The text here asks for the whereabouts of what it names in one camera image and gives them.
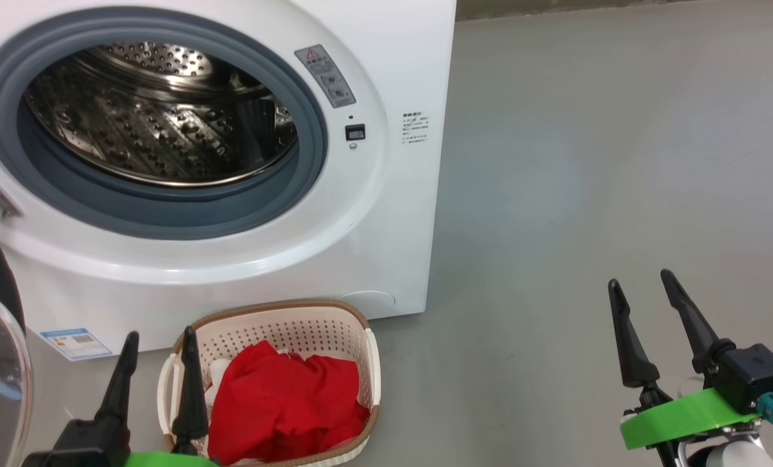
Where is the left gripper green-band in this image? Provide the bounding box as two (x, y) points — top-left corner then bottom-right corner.
(93, 326), (220, 467)

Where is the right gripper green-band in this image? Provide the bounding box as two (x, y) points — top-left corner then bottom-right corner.
(608, 269), (765, 467)

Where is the white garment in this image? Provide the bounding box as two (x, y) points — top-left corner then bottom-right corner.
(204, 350), (360, 406)

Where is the red garment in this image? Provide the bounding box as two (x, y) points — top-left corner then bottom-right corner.
(206, 340), (371, 466)

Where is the cream perforated laundry basket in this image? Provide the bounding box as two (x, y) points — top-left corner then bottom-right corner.
(158, 299), (382, 467)

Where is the steel washer drum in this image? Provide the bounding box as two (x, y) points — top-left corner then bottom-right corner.
(23, 42), (300, 189)

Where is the white front-load washing machine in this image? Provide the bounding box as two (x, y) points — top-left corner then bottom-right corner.
(0, 0), (457, 354)

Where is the blue energy label sticker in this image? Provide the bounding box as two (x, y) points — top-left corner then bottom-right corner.
(40, 328), (113, 361)

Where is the round white filter cover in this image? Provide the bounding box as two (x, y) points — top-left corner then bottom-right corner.
(337, 290), (397, 320)

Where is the grey warning sticker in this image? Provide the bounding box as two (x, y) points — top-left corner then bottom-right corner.
(294, 44), (357, 109)

